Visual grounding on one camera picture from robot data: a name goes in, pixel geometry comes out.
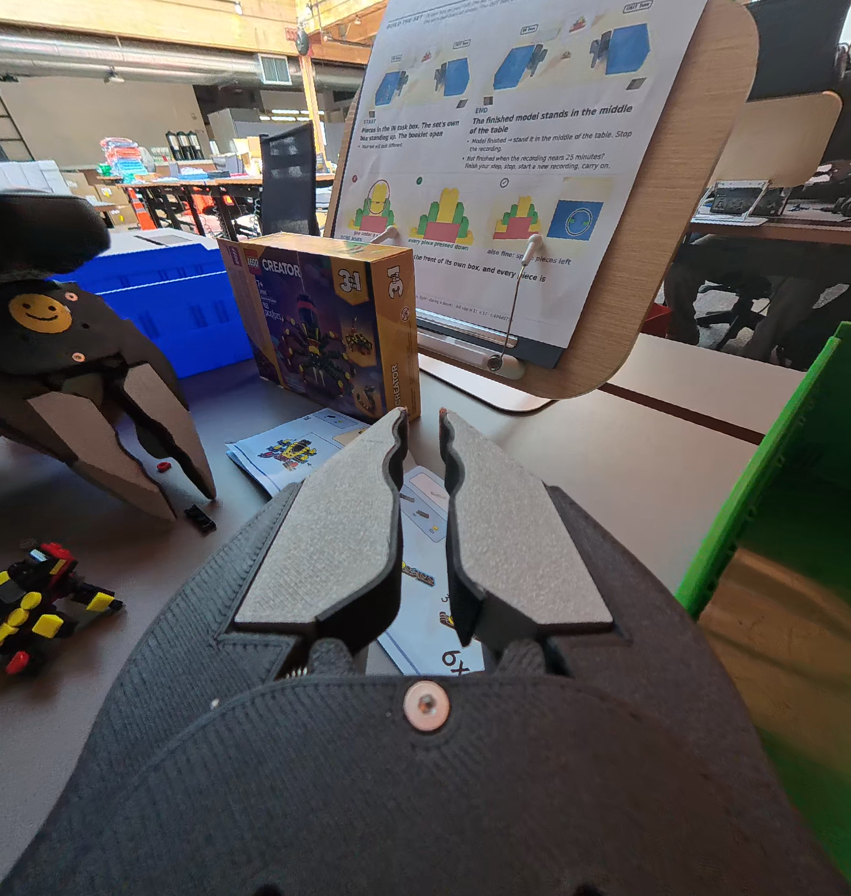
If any small wooden document stand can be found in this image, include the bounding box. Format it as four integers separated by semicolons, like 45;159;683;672
707;91;844;190

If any long table with supplies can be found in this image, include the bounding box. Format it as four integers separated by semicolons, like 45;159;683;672
113;171;337;235

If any printed task instruction sheet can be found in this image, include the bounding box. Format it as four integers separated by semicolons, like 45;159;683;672
334;0;710;351

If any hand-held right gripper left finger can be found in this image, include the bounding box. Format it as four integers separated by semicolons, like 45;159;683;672
233;407;409;657

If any black mesh office chair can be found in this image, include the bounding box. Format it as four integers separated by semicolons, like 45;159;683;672
259;122;322;239

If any partly built lego model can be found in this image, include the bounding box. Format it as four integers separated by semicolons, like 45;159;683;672
0;542;126;679

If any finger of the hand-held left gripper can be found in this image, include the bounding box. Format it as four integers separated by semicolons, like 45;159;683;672
28;391;179;522
123;360;218;501

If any silver ventilation duct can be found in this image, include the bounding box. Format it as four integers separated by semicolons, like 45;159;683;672
0;31;302;79

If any green plastic bin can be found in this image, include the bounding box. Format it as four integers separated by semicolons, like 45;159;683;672
675;321;851;896

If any lego set cardboard box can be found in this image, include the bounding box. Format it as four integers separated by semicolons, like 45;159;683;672
217;232;421;423

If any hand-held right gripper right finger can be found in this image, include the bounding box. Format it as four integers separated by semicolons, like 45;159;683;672
439;408;615;659

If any blue plastic bin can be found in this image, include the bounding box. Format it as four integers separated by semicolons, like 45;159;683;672
50;231;254;379

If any wooden desk with equipment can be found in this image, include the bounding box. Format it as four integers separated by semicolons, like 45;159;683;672
686;178;851;247

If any stack of colourful packets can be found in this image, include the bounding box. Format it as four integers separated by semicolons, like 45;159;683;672
99;136;162;184

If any lego instruction booklet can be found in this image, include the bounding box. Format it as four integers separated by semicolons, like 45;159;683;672
225;409;485;676

